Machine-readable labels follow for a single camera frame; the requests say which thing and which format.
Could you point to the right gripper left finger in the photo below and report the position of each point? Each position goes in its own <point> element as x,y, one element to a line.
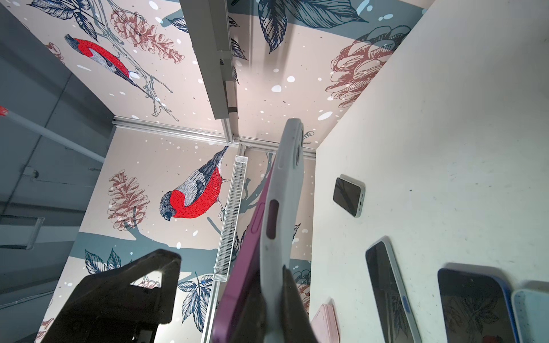
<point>250,323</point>

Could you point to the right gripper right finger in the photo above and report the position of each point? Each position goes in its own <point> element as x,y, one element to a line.
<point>296,325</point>

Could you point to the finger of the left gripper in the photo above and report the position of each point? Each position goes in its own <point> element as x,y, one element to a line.
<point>126,304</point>

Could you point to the black phone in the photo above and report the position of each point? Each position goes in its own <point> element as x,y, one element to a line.
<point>396,316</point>
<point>246,267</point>
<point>349,194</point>

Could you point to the grey-blue phone case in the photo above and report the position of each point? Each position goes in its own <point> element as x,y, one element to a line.
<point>280,213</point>

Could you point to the light-blue phone case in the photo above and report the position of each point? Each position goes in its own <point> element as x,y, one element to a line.
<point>530,309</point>

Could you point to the pink phone case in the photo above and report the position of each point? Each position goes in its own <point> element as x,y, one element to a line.
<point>324,325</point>

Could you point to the grey ceiling pipe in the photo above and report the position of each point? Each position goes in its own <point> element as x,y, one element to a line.
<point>51,135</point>

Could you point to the black wall basket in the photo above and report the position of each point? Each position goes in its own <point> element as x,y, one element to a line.
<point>208,26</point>

